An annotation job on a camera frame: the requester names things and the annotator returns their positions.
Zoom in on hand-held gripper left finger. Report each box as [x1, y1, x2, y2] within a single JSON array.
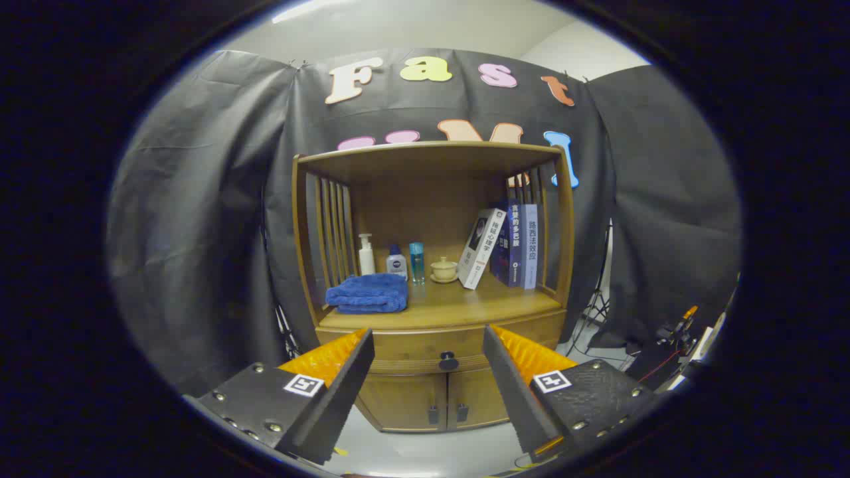
[[183, 327, 376, 465]]

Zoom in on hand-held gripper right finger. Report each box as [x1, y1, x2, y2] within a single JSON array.
[[482, 324, 665, 464]]

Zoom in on wooden drawer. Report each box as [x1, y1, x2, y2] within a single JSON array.
[[315, 311, 567, 374]]

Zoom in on wooden cabinet door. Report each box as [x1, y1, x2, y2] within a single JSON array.
[[448, 368, 512, 430], [355, 373, 447, 433]]

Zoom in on wooden countertop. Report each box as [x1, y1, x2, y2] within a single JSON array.
[[319, 271, 564, 331]]

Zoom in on wooden cabinet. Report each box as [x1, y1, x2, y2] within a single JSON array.
[[291, 141, 576, 434]]

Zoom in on black tripod stand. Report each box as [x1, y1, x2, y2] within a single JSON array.
[[276, 302, 301, 359], [568, 222, 615, 346]]

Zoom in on folded blue towel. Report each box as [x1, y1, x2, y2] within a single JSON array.
[[325, 273, 409, 314]]

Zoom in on white pump bottle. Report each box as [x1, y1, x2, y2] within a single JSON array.
[[358, 233, 377, 277]]

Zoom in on cream lidded teacup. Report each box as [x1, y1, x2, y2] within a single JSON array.
[[430, 256, 460, 284]]

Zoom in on dark blue book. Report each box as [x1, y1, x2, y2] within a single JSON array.
[[490, 198, 524, 287]]

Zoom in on white book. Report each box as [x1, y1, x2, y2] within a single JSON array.
[[458, 208, 507, 290]]

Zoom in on light blue book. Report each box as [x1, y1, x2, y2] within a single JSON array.
[[520, 203, 539, 290]]

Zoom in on black device with orange tip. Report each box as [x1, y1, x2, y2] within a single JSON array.
[[654, 305, 705, 353]]

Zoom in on white table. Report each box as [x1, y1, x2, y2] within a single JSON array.
[[667, 309, 728, 392]]

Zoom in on black backdrop cloth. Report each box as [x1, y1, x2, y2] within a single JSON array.
[[106, 48, 743, 399]]

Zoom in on black floor cables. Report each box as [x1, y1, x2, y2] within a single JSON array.
[[574, 332, 638, 372]]

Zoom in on red cable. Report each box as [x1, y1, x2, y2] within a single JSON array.
[[637, 349, 685, 382]]

